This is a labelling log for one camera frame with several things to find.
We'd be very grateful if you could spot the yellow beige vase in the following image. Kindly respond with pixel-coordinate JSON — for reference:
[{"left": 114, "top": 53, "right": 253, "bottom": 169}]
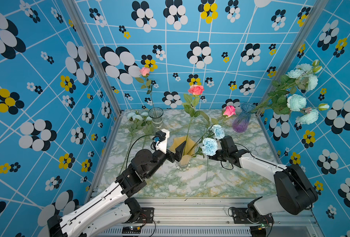
[{"left": 170, "top": 136, "right": 196, "bottom": 171}]

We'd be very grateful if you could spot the clear ribbed glass vase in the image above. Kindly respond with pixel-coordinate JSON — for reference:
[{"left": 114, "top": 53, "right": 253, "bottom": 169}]
[{"left": 148, "top": 107, "right": 166, "bottom": 133}]

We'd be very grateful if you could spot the aluminium frame post left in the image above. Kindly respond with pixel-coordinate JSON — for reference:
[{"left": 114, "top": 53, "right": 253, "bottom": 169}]
[{"left": 63, "top": 0, "right": 122, "bottom": 117}]

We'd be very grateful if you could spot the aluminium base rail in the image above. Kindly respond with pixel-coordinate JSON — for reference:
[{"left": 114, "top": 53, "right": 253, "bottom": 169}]
[{"left": 97, "top": 198, "right": 323, "bottom": 237}]

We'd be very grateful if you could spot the red rose stem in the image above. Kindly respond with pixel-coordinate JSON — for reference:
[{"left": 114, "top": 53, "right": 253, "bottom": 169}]
[{"left": 183, "top": 85, "right": 211, "bottom": 146}]

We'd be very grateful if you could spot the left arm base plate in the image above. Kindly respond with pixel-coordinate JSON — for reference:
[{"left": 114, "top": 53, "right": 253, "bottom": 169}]
[{"left": 135, "top": 207, "right": 155, "bottom": 224}]

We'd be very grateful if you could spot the small pink rose stem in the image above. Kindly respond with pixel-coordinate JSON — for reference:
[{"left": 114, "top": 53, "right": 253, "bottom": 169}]
[{"left": 199, "top": 106, "right": 236, "bottom": 139}]

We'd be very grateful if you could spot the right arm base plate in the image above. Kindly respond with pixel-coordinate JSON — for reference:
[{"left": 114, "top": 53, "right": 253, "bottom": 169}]
[{"left": 228, "top": 207, "right": 274, "bottom": 225}]

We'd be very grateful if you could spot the blue carnation stem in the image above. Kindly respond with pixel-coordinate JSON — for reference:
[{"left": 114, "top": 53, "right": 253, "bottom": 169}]
[
  {"left": 198, "top": 124, "right": 225, "bottom": 144},
  {"left": 195, "top": 137, "right": 218, "bottom": 188}
]

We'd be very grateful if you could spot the purple tinted glass vase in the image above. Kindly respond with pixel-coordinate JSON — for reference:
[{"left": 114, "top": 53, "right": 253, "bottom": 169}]
[{"left": 232, "top": 103, "right": 256, "bottom": 133}]

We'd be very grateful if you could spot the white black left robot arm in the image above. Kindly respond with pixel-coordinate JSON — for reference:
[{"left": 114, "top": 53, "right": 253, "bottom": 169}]
[{"left": 47, "top": 142, "right": 186, "bottom": 237}]

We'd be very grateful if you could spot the aluminium frame post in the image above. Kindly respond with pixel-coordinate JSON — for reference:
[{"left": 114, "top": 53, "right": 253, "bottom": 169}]
[
  {"left": 248, "top": 1, "right": 328, "bottom": 102},
  {"left": 63, "top": 0, "right": 122, "bottom": 117}
]

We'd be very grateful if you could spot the aluminium frame post right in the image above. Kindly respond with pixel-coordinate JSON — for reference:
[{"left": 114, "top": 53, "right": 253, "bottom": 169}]
[{"left": 248, "top": 1, "right": 328, "bottom": 102}]

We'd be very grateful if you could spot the light blue peony bouquet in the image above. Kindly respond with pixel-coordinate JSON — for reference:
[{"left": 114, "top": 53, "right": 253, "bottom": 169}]
[{"left": 250, "top": 60, "right": 330, "bottom": 124}]

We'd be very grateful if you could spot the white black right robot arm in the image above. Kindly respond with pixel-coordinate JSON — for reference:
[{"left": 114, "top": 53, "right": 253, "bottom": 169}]
[{"left": 208, "top": 136, "right": 318, "bottom": 223}]

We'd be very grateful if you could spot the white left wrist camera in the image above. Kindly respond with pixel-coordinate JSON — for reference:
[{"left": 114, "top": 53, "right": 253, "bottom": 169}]
[{"left": 152, "top": 129, "right": 170, "bottom": 154}]

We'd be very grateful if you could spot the green circuit board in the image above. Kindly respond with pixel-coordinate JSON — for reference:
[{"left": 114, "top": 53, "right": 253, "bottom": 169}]
[{"left": 122, "top": 226, "right": 143, "bottom": 235}]

